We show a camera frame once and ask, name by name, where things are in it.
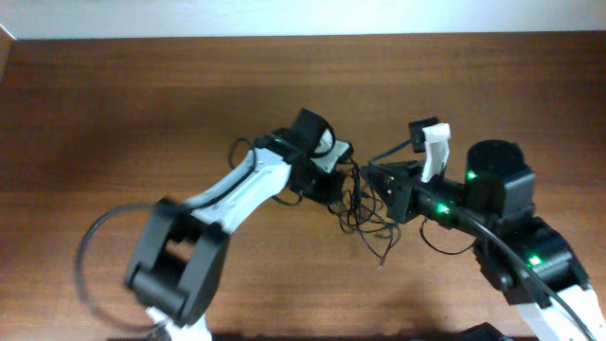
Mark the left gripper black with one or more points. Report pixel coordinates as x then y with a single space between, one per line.
334 192

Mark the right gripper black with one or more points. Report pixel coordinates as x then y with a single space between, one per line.
399 197

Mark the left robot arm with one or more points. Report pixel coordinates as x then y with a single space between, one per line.
177 264

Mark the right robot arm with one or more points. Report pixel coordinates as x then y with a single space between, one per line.
525 259

